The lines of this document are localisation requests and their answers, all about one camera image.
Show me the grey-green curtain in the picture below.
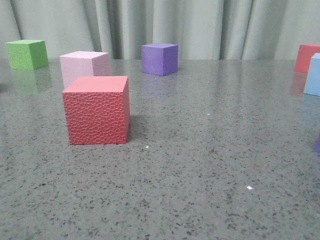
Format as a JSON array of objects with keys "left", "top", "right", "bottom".
[{"left": 0, "top": 0, "right": 320, "bottom": 60}]

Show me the purple cube at right edge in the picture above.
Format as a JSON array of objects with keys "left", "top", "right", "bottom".
[{"left": 315, "top": 136, "right": 320, "bottom": 153}]

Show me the red foam cube far right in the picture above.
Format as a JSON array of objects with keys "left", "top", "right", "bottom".
[{"left": 294, "top": 42, "right": 320, "bottom": 73}]

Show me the large red textured cube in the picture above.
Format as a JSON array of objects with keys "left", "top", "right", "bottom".
[{"left": 62, "top": 75, "right": 130, "bottom": 145}]

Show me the light blue foam cube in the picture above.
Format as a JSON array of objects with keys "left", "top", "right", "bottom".
[{"left": 303, "top": 53, "right": 320, "bottom": 96}]

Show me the purple foam cube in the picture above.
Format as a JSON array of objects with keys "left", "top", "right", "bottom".
[{"left": 141, "top": 43, "right": 179, "bottom": 76}]

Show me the green foam cube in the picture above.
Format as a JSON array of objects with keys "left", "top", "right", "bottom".
[{"left": 5, "top": 39, "right": 49, "bottom": 70}]

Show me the pink foam cube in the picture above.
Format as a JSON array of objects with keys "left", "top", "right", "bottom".
[{"left": 59, "top": 51, "right": 110, "bottom": 88}]

